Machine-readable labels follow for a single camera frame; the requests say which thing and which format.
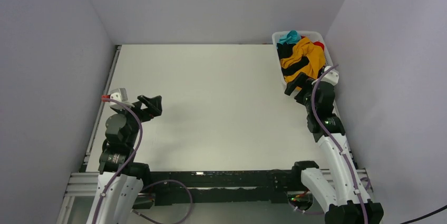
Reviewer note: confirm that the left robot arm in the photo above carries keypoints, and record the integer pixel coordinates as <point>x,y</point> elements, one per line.
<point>120,178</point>

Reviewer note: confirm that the red garment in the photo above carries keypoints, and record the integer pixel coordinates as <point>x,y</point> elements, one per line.
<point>319,44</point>

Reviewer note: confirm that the teal t shirt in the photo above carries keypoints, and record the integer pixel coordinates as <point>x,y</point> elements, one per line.
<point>292,37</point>

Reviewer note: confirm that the white laundry basket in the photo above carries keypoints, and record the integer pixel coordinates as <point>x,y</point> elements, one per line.
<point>313,36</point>

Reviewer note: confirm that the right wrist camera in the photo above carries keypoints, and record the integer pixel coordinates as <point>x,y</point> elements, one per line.
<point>329,75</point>

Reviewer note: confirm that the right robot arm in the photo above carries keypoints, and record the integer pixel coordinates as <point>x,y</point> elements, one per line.
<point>345,200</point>

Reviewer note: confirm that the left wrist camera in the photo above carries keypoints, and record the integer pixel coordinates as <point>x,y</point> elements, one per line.
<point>120,95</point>

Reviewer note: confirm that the black t shirt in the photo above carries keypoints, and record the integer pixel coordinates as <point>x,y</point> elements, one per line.
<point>290,62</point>

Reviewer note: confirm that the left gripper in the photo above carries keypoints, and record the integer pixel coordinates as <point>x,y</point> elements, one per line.
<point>154,104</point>

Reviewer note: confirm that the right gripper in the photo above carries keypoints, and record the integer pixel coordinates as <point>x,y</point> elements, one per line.
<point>300,81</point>

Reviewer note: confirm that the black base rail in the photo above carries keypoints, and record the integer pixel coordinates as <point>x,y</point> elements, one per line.
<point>176,187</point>

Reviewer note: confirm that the yellow t shirt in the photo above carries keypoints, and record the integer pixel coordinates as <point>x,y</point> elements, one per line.
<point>315,54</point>

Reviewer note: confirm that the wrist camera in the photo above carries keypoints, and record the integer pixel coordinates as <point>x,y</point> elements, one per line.
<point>329,75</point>
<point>120,95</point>

